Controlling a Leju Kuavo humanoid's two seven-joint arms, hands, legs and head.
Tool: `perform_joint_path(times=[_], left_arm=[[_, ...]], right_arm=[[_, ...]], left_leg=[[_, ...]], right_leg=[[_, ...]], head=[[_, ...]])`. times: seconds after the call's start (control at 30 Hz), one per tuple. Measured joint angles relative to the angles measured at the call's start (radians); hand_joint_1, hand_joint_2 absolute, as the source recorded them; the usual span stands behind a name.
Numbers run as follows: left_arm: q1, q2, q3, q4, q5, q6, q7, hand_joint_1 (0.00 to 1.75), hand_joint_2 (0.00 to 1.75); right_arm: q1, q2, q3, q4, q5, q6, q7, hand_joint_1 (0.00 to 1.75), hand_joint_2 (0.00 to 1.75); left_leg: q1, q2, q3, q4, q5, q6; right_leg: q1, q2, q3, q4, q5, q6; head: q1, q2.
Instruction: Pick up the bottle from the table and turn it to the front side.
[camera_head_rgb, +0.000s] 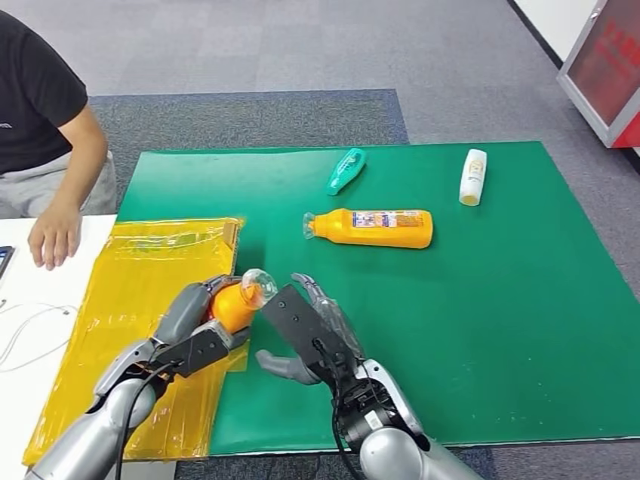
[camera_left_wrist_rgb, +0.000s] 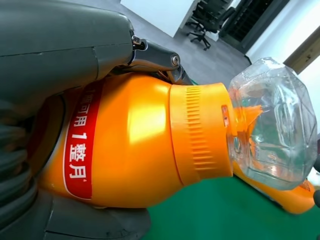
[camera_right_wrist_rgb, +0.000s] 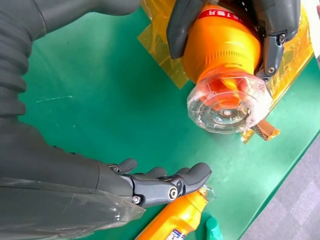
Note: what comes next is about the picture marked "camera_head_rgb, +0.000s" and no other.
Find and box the red and white cabinet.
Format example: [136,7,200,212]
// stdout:
[556,0,640,150]

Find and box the yellow plastic-wrapped box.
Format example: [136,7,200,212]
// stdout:
[22,217,250,467]

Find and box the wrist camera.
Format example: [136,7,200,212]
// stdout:
[149,321,251,380]
[261,284,358,390]

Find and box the thin white cable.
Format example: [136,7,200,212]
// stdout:
[0,301,78,374]

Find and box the white plastic bottle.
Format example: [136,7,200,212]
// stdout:
[459,148,488,207]

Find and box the orange bottle with clear cap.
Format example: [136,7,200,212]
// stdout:
[210,268,278,336]
[302,208,434,250]

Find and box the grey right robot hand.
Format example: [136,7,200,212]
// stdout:
[254,272,366,387]

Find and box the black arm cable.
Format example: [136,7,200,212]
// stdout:
[312,337,368,480]
[115,360,174,480]

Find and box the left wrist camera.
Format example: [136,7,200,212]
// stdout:
[149,321,251,380]

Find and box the green table mat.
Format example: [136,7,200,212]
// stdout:
[117,140,640,457]

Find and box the person's left hand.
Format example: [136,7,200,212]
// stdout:
[27,201,84,272]

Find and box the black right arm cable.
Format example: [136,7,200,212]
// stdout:
[312,337,368,480]

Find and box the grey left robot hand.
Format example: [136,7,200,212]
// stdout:
[152,274,251,352]

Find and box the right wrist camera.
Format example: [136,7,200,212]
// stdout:
[261,284,358,390]

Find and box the person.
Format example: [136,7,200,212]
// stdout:
[0,9,118,272]

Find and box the dark grey floor rug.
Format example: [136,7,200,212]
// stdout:
[87,89,410,207]

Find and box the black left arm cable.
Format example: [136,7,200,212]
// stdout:
[115,360,174,480]

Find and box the teal plastic bottle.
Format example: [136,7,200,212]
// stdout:
[326,147,367,197]

